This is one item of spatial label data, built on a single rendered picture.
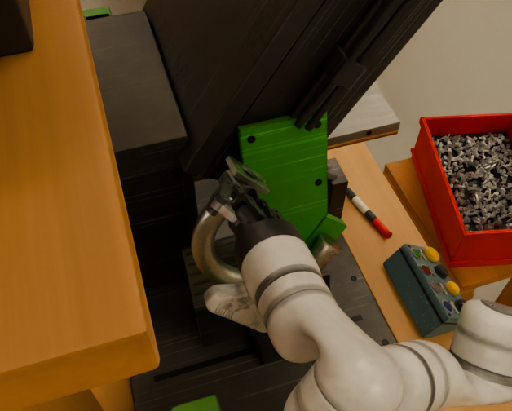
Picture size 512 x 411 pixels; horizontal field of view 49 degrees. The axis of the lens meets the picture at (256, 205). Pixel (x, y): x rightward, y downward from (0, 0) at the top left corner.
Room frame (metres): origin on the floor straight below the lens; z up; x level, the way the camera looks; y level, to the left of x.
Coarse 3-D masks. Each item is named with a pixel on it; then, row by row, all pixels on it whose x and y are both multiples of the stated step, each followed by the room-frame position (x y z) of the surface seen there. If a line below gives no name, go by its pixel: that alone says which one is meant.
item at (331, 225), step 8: (328, 216) 0.49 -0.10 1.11; (320, 224) 0.48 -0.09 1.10; (328, 224) 0.48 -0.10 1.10; (336, 224) 0.48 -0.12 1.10; (344, 224) 0.49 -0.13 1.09; (312, 232) 0.47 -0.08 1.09; (320, 232) 0.47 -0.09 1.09; (328, 232) 0.48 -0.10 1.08; (336, 232) 0.48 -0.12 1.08; (312, 240) 0.47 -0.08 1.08
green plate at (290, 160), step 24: (288, 120) 0.51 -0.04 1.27; (240, 144) 0.49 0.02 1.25; (264, 144) 0.49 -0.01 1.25; (288, 144) 0.50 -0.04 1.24; (312, 144) 0.51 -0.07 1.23; (264, 168) 0.48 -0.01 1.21; (288, 168) 0.49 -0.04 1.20; (312, 168) 0.50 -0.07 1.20; (288, 192) 0.48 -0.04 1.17; (312, 192) 0.49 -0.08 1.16; (288, 216) 0.47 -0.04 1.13; (312, 216) 0.48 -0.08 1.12
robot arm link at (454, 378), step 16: (432, 352) 0.22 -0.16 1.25; (448, 352) 0.23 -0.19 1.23; (432, 368) 0.20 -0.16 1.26; (448, 368) 0.21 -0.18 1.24; (464, 368) 0.26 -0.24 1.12; (448, 384) 0.19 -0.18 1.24; (464, 384) 0.20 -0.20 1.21; (480, 384) 0.23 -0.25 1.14; (496, 384) 0.24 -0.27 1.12; (448, 400) 0.18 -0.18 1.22; (464, 400) 0.20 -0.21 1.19; (480, 400) 0.21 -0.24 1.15; (496, 400) 0.22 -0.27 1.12
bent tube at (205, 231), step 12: (228, 156) 0.48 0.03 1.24; (240, 168) 0.46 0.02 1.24; (240, 180) 0.45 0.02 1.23; (252, 180) 0.44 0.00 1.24; (264, 192) 0.44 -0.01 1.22; (204, 216) 0.43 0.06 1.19; (216, 216) 0.42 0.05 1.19; (204, 228) 0.42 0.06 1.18; (216, 228) 0.42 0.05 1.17; (192, 240) 0.41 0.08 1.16; (204, 240) 0.41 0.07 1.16; (192, 252) 0.41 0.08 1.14; (204, 252) 0.40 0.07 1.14; (204, 264) 0.40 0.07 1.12; (216, 264) 0.40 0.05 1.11; (216, 276) 0.39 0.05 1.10; (228, 276) 0.40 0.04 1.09; (240, 276) 0.40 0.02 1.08
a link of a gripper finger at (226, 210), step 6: (210, 204) 0.37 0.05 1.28; (216, 204) 0.37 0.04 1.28; (228, 204) 0.38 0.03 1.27; (216, 210) 0.37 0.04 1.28; (222, 210) 0.37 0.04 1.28; (228, 210) 0.37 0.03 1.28; (228, 216) 0.36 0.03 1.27; (234, 216) 0.36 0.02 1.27; (234, 222) 0.36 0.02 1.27; (240, 222) 0.36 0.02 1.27
